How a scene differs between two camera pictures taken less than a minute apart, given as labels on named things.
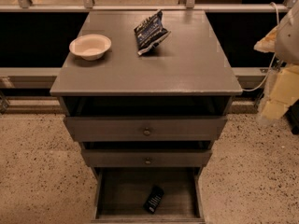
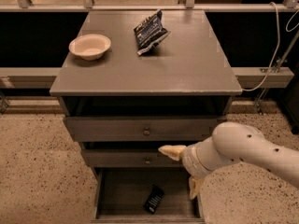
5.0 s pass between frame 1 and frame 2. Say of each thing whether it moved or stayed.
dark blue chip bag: stayed
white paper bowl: stayed
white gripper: moved
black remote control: stayed
